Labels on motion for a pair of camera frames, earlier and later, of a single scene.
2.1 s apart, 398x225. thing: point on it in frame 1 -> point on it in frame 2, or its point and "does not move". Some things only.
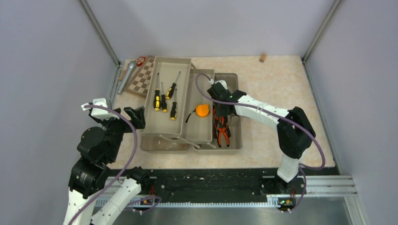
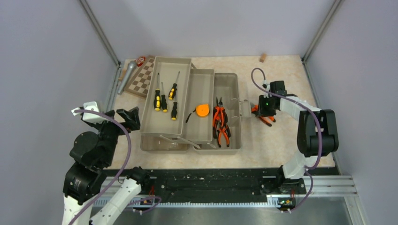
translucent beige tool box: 179,115 does not move
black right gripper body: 219,111 -> 266,108
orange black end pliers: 215,133 does not move
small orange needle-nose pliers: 222,128 does not move
